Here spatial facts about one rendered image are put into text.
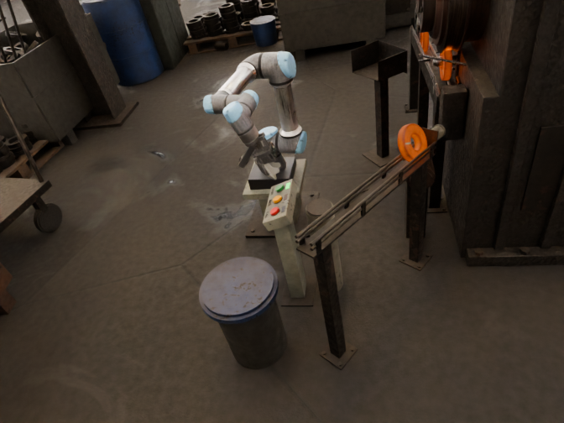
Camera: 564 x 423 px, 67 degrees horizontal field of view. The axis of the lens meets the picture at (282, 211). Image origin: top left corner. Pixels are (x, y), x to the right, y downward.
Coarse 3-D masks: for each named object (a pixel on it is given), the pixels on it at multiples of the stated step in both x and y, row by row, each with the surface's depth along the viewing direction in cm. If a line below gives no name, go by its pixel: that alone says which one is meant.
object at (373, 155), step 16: (368, 48) 257; (384, 48) 255; (400, 48) 242; (352, 64) 258; (368, 64) 263; (384, 64) 236; (400, 64) 242; (384, 80) 253; (384, 96) 259; (384, 112) 266; (384, 128) 273; (384, 144) 281; (384, 160) 284
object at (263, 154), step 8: (248, 144) 164; (256, 144) 168; (264, 144) 166; (272, 144) 169; (256, 152) 169; (264, 152) 166; (272, 152) 168; (256, 160) 170; (264, 160) 170; (272, 160) 168
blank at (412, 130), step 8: (400, 128) 170; (408, 128) 168; (416, 128) 171; (400, 136) 167; (408, 136) 168; (416, 136) 172; (424, 136) 174; (400, 144) 167; (408, 144) 167; (416, 144) 174; (424, 144) 173; (400, 152) 168; (408, 152) 167; (416, 152) 170; (408, 160) 170
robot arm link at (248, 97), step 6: (246, 90) 169; (228, 96) 168; (234, 96) 167; (240, 96) 166; (246, 96) 165; (252, 96) 166; (228, 102) 166; (240, 102) 162; (246, 102) 163; (252, 102) 165; (252, 108) 164
